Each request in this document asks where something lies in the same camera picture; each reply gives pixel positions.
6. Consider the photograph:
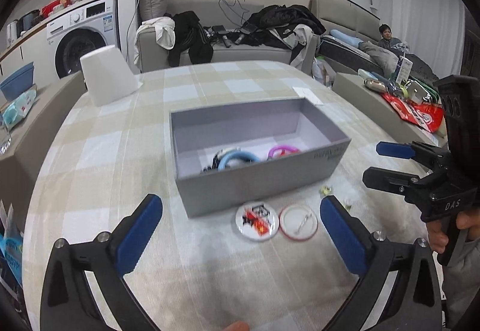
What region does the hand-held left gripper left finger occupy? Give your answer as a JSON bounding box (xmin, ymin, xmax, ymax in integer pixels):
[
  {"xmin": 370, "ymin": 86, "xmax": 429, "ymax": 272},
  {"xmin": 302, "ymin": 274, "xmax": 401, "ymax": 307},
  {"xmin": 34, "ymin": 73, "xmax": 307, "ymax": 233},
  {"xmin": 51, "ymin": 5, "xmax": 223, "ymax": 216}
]
[{"xmin": 40, "ymin": 194, "xmax": 164, "ymax": 331}]

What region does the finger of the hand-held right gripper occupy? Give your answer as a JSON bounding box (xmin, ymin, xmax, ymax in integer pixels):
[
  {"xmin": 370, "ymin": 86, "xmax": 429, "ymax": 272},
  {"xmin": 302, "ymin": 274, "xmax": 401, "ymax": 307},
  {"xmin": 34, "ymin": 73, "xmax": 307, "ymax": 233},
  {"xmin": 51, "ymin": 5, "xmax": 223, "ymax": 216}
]
[
  {"xmin": 362, "ymin": 167, "xmax": 433, "ymax": 205},
  {"xmin": 376, "ymin": 141, "xmax": 451, "ymax": 171}
]

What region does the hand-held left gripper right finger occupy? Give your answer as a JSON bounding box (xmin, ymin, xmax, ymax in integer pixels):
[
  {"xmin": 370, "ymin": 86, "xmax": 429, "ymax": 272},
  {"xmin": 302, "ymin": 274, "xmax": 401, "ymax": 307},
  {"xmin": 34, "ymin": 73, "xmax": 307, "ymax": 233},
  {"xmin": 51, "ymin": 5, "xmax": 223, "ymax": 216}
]
[{"xmin": 319, "ymin": 195, "xmax": 443, "ymax": 331}]

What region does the red rimmed round badge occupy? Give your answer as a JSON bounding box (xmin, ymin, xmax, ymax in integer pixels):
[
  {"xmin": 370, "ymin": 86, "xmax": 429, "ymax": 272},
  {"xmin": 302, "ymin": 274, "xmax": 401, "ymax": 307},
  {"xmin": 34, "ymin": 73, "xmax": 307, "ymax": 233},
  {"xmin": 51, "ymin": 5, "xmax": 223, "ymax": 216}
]
[{"xmin": 279, "ymin": 204, "xmax": 319, "ymax": 241}]

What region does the white round badge red print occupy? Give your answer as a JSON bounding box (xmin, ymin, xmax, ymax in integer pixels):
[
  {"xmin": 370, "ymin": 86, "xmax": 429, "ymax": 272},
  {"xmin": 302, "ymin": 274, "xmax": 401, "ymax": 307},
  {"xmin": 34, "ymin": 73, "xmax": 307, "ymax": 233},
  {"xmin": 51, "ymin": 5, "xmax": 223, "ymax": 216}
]
[{"xmin": 235, "ymin": 203, "xmax": 280, "ymax": 241}]

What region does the grey cardboard box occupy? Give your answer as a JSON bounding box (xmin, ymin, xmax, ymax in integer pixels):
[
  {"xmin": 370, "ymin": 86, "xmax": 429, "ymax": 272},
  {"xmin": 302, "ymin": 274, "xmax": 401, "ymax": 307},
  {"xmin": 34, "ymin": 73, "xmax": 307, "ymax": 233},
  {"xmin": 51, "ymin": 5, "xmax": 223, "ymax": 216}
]
[{"xmin": 169, "ymin": 97, "xmax": 352, "ymax": 219}]

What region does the black spiral hair tie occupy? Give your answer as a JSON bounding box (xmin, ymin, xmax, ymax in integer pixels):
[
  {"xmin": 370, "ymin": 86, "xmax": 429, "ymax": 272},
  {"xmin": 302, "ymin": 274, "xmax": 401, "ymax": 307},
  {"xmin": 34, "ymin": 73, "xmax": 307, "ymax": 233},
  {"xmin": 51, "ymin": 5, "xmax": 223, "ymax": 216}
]
[{"xmin": 202, "ymin": 152, "xmax": 226, "ymax": 173}]

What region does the purple cartoon bracelet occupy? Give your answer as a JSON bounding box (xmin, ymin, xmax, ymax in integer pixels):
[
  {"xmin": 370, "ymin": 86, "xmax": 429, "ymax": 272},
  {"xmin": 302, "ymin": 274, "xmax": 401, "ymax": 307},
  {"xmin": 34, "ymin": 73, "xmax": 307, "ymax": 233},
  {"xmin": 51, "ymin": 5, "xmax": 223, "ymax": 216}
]
[{"xmin": 267, "ymin": 144, "xmax": 301, "ymax": 161}]

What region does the light blue bracelet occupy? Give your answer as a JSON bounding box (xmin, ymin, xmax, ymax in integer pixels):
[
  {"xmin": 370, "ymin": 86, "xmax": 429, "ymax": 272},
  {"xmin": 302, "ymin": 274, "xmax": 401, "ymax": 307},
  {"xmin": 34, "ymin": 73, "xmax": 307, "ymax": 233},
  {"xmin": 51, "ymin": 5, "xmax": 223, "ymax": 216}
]
[{"xmin": 217, "ymin": 150, "xmax": 260, "ymax": 171}]

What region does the person's right forearm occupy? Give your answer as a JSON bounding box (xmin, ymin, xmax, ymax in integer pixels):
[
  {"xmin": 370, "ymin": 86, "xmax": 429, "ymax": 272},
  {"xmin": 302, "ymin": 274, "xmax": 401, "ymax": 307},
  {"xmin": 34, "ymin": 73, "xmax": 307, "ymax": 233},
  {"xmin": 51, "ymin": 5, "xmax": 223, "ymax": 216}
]
[{"xmin": 441, "ymin": 230, "xmax": 480, "ymax": 331}]

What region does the person's right hand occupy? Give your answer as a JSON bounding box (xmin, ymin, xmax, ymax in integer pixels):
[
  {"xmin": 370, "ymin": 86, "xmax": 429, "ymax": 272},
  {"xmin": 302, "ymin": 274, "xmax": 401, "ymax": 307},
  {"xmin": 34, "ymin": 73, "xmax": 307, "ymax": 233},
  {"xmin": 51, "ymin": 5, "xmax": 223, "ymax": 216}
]
[{"xmin": 425, "ymin": 212, "xmax": 480, "ymax": 254}]

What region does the red snack bag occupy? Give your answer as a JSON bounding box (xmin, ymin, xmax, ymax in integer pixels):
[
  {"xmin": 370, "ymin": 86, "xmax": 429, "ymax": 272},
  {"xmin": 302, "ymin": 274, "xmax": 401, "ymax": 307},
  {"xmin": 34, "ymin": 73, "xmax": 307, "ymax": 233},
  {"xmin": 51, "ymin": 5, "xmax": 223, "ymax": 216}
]
[{"xmin": 380, "ymin": 92, "xmax": 445, "ymax": 134}]

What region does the beige low table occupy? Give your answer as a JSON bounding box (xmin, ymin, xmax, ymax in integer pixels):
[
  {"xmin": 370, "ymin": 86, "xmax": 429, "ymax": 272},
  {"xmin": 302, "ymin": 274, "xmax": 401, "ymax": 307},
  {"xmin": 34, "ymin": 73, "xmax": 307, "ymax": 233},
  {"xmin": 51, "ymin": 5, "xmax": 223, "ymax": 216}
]
[{"xmin": 331, "ymin": 72, "xmax": 448, "ymax": 145}]

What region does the checked tablecloth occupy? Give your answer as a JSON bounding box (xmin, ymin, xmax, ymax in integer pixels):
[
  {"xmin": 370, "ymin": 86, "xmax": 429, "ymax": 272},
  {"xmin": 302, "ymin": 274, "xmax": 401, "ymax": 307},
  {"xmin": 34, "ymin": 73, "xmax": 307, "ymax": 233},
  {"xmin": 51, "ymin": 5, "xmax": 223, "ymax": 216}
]
[{"xmin": 20, "ymin": 60, "xmax": 447, "ymax": 331}]

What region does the blue plastic bag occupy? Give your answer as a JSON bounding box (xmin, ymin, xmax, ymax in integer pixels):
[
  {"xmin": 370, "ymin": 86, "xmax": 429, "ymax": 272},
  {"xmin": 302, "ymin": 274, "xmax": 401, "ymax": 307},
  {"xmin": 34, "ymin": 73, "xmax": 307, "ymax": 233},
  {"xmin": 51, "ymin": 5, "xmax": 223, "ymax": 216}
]
[{"xmin": 0, "ymin": 199, "xmax": 25, "ymax": 281}]

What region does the beige side cabinet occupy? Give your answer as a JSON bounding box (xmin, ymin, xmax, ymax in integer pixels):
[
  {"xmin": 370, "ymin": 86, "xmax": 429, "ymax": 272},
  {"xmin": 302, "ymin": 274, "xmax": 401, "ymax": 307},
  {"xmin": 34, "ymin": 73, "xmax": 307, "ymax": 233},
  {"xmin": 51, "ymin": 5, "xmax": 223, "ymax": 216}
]
[{"xmin": 0, "ymin": 70, "xmax": 89, "ymax": 204}]

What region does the white toilet paper roll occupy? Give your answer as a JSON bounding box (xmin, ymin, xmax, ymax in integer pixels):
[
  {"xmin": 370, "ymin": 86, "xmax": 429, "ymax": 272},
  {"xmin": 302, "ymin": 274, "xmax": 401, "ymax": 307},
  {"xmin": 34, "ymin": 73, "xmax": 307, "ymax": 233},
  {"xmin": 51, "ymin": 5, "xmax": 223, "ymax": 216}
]
[{"xmin": 79, "ymin": 45, "xmax": 143, "ymax": 107}]

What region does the clear water bottle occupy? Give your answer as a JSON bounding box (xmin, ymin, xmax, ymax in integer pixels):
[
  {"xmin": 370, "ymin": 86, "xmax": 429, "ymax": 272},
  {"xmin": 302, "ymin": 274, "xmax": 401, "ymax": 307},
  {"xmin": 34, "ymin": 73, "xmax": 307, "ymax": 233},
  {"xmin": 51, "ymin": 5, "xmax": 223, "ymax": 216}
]
[{"xmin": 0, "ymin": 120, "xmax": 12, "ymax": 156}]

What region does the black jacket pile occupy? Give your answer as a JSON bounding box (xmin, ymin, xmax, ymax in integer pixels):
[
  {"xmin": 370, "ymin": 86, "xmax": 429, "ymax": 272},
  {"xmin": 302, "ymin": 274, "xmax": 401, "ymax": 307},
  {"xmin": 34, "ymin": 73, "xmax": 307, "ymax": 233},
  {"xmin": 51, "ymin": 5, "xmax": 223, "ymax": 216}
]
[{"xmin": 239, "ymin": 4, "xmax": 327, "ymax": 51}]

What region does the wet wipes pack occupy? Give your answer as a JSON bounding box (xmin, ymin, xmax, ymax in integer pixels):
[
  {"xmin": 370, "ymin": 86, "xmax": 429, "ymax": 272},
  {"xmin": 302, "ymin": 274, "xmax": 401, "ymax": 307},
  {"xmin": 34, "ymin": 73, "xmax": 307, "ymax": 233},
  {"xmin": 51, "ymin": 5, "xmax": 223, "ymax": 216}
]
[{"xmin": 0, "ymin": 89, "xmax": 38, "ymax": 128}]

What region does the beige sofa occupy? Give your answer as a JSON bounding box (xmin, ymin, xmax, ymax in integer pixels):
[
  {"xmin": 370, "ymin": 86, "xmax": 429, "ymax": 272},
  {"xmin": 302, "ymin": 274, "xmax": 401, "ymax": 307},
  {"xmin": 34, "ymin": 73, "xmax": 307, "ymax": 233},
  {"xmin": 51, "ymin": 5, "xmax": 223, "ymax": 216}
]
[{"xmin": 134, "ymin": 0, "xmax": 383, "ymax": 77}]

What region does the blue plastic basin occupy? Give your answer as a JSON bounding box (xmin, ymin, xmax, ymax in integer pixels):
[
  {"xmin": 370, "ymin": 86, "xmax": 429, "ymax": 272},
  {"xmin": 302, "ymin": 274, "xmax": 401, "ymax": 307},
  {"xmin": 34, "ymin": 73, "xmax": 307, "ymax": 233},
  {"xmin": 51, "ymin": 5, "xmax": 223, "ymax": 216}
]
[{"xmin": 0, "ymin": 61, "xmax": 37, "ymax": 99}]

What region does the white washing machine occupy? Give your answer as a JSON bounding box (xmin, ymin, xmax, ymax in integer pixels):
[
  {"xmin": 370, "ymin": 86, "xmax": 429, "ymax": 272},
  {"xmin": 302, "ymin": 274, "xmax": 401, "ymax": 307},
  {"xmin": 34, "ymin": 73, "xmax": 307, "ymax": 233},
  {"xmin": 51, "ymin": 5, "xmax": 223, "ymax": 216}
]
[{"xmin": 45, "ymin": 0, "xmax": 121, "ymax": 79}]

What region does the black garment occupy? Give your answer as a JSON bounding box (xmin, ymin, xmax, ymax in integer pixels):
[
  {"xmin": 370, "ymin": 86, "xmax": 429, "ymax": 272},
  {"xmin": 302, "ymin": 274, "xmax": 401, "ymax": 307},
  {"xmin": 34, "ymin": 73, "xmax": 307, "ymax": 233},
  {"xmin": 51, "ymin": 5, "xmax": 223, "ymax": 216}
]
[{"xmin": 166, "ymin": 11, "xmax": 214, "ymax": 68}]

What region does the white garment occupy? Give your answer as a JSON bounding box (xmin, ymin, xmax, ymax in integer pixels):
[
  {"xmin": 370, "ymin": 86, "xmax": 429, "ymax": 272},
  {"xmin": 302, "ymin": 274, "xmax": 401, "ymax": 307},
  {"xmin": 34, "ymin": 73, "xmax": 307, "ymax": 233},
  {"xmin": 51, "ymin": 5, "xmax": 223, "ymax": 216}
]
[{"xmin": 136, "ymin": 15, "xmax": 176, "ymax": 51}]

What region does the white electric kettle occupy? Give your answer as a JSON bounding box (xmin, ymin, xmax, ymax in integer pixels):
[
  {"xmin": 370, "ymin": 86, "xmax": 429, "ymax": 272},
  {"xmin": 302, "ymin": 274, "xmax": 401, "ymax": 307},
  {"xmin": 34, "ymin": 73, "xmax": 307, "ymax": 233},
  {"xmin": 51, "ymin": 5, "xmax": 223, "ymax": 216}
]
[{"xmin": 6, "ymin": 20, "xmax": 20, "ymax": 45}]

